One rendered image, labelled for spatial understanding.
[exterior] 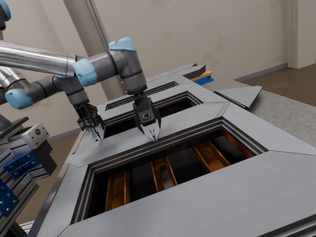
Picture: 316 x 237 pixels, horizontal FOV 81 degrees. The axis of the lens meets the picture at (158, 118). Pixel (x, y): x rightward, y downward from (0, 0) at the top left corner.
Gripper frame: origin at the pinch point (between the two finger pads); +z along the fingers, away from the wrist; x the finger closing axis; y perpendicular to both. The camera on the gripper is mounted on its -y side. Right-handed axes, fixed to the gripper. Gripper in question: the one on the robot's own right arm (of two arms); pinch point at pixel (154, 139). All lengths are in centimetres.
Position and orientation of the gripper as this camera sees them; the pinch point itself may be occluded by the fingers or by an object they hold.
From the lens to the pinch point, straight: 68.3
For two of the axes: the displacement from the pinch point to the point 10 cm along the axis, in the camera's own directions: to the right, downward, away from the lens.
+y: -1.7, -3.6, 9.2
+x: -9.4, 3.3, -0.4
